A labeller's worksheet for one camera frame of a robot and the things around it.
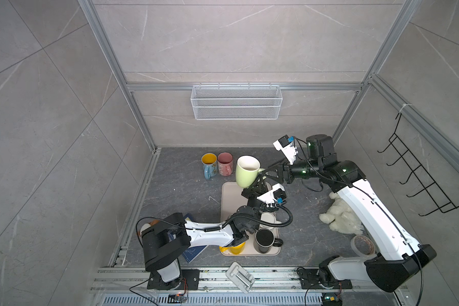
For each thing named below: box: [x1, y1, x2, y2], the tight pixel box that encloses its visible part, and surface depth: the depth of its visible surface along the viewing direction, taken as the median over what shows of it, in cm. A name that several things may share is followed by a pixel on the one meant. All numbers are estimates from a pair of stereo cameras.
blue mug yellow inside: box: [200, 152, 219, 180], surface depth 103 cm
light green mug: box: [235, 154, 266, 189], surface depth 68 cm
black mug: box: [253, 226, 284, 254], surface depth 78 cm
